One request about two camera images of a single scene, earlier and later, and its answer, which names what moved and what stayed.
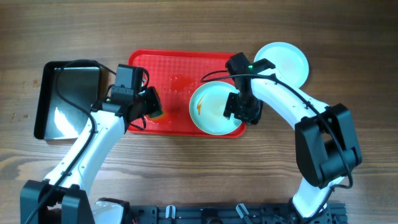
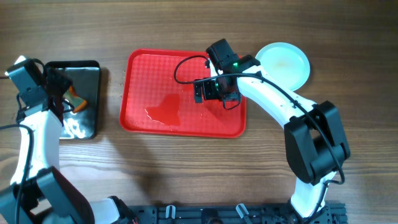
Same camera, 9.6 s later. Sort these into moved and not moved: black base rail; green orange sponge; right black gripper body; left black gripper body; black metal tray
Moved: right black gripper body; left black gripper body; green orange sponge
Not moved: black base rail; black metal tray
